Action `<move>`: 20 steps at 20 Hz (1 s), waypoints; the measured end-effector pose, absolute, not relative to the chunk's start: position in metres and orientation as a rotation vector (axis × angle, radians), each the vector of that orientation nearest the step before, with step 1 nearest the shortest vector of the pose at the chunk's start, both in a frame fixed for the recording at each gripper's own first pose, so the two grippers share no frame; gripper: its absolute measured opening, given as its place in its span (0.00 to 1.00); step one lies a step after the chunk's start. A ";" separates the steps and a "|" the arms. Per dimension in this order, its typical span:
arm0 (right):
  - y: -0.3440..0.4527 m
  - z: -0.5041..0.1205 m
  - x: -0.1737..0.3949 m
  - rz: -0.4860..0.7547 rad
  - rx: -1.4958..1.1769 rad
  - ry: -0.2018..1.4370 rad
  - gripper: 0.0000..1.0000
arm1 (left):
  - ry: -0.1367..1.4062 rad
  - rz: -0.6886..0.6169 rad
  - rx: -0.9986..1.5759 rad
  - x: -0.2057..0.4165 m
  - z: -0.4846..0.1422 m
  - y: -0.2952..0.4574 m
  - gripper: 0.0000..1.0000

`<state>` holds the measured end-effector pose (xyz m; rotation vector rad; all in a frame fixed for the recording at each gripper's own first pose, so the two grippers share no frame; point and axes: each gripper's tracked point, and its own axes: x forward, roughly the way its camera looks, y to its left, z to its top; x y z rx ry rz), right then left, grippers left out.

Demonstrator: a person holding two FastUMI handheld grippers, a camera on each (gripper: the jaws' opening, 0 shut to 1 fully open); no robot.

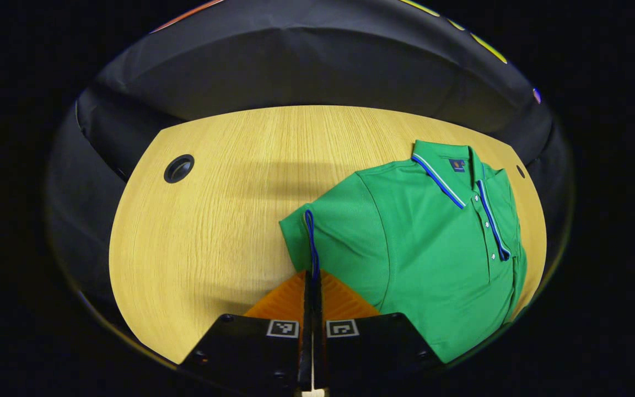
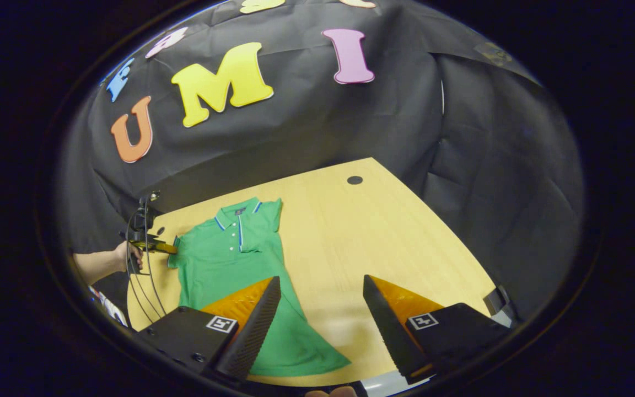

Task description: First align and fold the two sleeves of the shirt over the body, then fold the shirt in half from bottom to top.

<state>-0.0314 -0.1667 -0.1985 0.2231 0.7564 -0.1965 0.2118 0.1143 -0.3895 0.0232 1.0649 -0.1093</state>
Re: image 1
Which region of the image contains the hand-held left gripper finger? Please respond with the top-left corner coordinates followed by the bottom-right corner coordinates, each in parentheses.
top-left (314, 269), bottom-right (445, 390)
top-left (177, 269), bottom-right (315, 396)

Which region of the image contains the green T-shirt with blue trim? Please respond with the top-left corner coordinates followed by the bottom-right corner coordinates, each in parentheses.
top-left (279, 139), bottom-right (529, 364)

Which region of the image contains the black backdrop cloth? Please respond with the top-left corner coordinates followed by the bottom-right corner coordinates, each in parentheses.
top-left (47, 0), bottom-right (574, 331)

